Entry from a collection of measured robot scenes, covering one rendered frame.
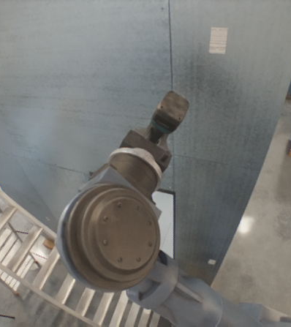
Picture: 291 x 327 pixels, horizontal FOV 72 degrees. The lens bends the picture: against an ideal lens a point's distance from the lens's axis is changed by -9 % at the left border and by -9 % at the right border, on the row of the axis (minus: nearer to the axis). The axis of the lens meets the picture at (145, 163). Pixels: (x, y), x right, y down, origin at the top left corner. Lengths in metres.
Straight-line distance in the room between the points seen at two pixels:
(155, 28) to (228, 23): 0.23
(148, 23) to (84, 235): 0.68
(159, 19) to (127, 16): 0.11
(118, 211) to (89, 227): 0.05
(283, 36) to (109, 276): 0.74
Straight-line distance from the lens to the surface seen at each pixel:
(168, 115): 0.54
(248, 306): 1.21
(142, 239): 0.35
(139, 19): 0.82
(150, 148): 0.55
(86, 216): 0.32
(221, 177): 1.08
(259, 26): 0.76
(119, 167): 0.45
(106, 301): 2.15
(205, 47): 0.78
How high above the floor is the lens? 3.08
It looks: 43 degrees down
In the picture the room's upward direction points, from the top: 8 degrees counter-clockwise
